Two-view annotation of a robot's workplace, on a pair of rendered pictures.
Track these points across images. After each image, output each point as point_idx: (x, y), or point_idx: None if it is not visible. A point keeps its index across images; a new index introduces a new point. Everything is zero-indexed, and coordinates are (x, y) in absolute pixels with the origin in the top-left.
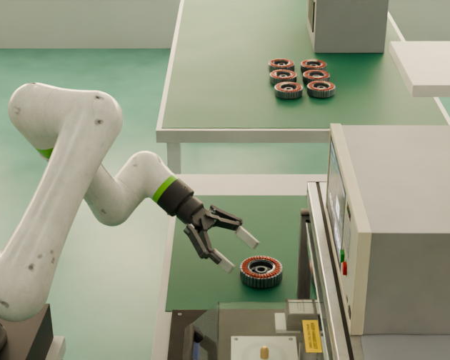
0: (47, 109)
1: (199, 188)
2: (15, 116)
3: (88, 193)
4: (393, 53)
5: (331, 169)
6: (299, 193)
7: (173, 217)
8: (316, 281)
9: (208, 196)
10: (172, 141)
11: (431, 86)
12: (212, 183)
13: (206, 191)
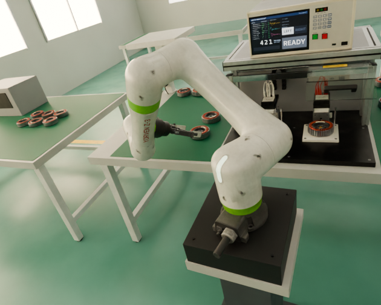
0: (169, 59)
1: (109, 149)
2: (153, 77)
3: (152, 136)
4: (135, 45)
5: (260, 29)
6: None
7: (129, 158)
8: (285, 72)
9: (120, 147)
10: (43, 163)
11: (178, 37)
12: (109, 146)
13: (113, 147)
